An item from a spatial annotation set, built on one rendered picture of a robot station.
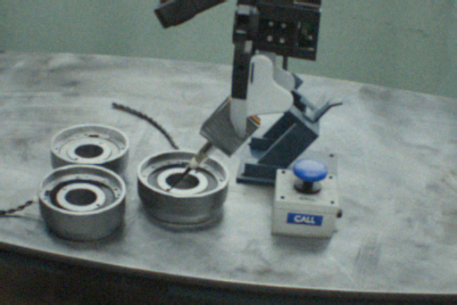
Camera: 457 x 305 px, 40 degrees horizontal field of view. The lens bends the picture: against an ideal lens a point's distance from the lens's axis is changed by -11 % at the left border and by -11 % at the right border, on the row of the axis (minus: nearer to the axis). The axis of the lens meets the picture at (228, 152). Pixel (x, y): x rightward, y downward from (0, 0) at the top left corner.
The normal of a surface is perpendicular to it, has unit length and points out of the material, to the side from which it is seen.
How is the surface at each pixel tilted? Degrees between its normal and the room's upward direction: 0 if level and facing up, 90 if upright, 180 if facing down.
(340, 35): 90
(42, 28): 90
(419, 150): 0
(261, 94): 88
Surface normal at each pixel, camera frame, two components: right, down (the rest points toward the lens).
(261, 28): -0.13, 0.46
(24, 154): 0.08, -0.88
